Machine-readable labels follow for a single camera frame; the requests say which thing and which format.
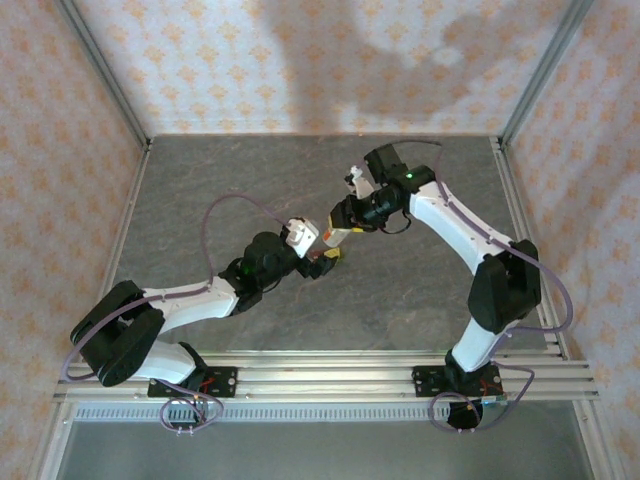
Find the aluminium side rail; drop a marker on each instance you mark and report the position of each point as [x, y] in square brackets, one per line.
[129, 210]
[515, 200]

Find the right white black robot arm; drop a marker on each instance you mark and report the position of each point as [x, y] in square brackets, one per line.
[450, 225]

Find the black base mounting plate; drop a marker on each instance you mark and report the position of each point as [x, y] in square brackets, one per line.
[222, 382]
[430, 381]

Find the aluminium base rail beam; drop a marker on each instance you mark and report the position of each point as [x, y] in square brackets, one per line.
[325, 380]

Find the aluminium corner post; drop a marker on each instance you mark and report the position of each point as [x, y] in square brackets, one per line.
[106, 75]
[545, 75]

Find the grey metal panel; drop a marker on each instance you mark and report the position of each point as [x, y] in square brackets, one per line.
[325, 450]

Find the small circuit board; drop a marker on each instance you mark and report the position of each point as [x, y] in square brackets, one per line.
[495, 401]

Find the white pill bottle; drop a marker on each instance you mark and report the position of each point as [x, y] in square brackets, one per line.
[336, 234]

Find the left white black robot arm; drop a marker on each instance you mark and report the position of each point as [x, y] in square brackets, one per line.
[190, 300]

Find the aluminium lower frame bar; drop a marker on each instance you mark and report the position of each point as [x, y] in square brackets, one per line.
[595, 440]
[52, 450]

